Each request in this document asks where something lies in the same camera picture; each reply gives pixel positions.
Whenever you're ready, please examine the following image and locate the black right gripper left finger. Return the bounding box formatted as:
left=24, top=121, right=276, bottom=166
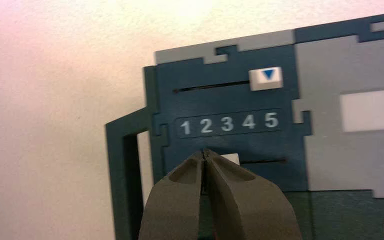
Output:
left=138, top=150, right=207, bottom=240

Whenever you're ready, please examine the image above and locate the white slider knob blue triangle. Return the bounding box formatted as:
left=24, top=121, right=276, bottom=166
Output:
left=248, top=66, right=284, bottom=92

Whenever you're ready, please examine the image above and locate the plain white slider knob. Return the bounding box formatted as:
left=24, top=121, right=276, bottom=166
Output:
left=220, top=152, right=241, bottom=166

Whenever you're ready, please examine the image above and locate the dark teal grey control box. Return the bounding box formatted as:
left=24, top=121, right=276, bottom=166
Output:
left=104, top=10, right=384, bottom=240

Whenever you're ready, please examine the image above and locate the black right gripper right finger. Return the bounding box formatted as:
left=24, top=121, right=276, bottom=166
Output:
left=202, top=148, right=304, bottom=240

